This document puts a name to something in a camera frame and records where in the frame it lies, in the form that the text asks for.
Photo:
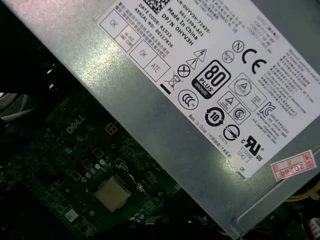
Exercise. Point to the silver CPU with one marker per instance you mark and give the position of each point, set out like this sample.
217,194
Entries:
112,194

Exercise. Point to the grey power supply unit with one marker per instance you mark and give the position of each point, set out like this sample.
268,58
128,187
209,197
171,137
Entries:
140,95

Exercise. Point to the green motherboard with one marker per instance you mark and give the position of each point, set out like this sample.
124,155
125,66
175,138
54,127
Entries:
75,155

